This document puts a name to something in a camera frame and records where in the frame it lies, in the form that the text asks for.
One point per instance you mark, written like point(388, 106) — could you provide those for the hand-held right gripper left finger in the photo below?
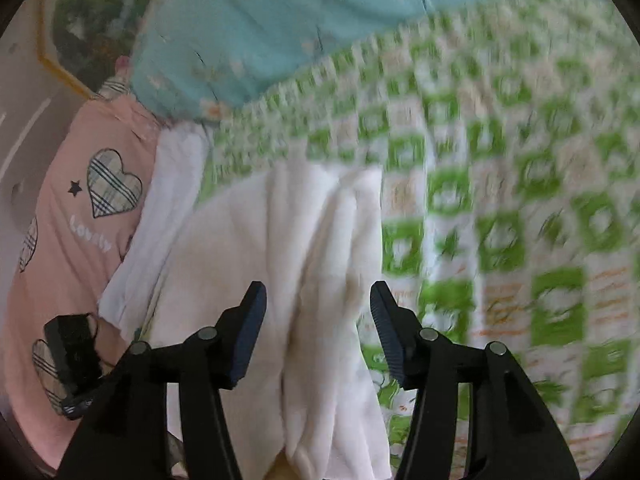
point(249, 321)

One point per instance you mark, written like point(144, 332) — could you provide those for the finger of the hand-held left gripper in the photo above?
point(77, 407)
point(72, 350)

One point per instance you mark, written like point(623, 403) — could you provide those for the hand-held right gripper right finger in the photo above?
point(391, 332)

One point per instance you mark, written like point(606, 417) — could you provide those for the white zip hoodie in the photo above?
point(280, 240)

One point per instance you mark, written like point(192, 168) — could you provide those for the pink heart print blanket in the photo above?
point(55, 260)

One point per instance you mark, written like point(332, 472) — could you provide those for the folded white cloth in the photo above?
point(170, 200)

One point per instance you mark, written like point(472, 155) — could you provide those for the green checked bed sheet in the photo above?
point(500, 210)

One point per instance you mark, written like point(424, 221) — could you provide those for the blue floral quilt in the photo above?
point(300, 30)

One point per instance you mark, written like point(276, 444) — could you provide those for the landscape wall poster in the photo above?
point(95, 25)

